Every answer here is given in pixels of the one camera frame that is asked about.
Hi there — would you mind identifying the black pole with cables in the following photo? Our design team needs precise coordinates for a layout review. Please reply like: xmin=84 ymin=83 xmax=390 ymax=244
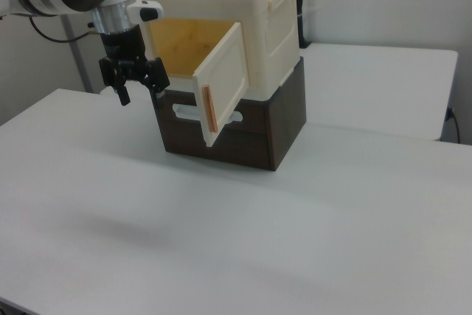
xmin=294 ymin=0 xmax=311 ymax=49

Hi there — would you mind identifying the dark brown wooden box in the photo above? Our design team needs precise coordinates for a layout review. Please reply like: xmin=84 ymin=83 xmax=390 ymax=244
xmin=153 ymin=55 xmax=308 ymax=173

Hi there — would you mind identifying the cream cabinet door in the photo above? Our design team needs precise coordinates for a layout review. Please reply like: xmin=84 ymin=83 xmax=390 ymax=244
xmin=192 ymin=21 xmax=251 ymax=148

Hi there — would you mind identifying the grey metal post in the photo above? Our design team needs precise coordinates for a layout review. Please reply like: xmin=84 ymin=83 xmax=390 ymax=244
xmin=60 ymin=14 xmax=94 ymax=94

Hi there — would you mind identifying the black power cable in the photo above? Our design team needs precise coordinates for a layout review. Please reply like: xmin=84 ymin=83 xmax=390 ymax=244
xmin=445 ymin=107 xmax=462 ymax=144

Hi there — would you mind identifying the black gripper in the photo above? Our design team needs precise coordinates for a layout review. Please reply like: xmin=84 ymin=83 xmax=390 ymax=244
xmin=98 ymin=24 xmax=171 ymax=107

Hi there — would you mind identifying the cream plastic cabinet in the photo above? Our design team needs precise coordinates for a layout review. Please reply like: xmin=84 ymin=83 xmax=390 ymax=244
xmin=128 ymin=0 xmax=300 ymax=103

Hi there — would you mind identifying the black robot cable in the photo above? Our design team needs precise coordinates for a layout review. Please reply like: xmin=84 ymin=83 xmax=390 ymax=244
xmin=28 ymin=16 xmax=94 ymax=44

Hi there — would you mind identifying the copper door handle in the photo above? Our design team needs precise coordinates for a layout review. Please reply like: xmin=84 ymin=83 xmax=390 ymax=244
xmin=202 ymin=85 xmax=220 ymax=134

